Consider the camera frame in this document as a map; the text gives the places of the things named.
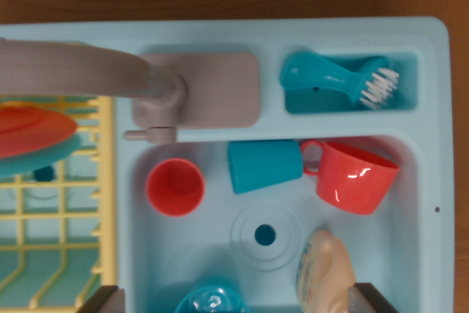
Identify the red tumbler cup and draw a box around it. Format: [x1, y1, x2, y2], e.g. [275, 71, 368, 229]
[145, 158, 205, 218]

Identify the teal dish brush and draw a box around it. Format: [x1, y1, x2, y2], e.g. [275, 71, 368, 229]
[280, 51, 400, 111]

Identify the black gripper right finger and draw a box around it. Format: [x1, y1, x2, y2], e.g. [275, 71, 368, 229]
[346, 281, 395, 313]

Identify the red mug with handle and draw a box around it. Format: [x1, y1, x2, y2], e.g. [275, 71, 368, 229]
[300, 139, 400, 216]

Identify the teal toy plate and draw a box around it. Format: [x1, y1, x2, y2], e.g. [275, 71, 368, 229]
[0, 132, 81, 178]

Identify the beige detergent bottle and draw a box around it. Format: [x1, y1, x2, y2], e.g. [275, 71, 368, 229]
[295, 229, 358, 313]

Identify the light blue toy sink unit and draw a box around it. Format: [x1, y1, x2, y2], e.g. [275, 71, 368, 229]
[0, 15, 450, 313]

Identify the grey toy faucet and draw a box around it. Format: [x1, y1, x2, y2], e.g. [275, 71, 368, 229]
[0, 37, 262, 144]

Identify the red toy plate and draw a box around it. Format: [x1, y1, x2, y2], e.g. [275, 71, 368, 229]
[0, 107, 78, 160]

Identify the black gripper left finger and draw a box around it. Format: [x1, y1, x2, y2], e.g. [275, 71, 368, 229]
[75, 285, 126, 313]

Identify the teal tumbler cup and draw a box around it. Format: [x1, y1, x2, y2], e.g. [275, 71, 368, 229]
[226, 139, 305, 195]

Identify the teal mug with handle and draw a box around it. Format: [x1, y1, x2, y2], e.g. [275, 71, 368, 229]
[174, 278, 250, 313]

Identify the yellow dish rack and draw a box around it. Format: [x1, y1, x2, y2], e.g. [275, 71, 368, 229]
[0, 95, 117, 310]

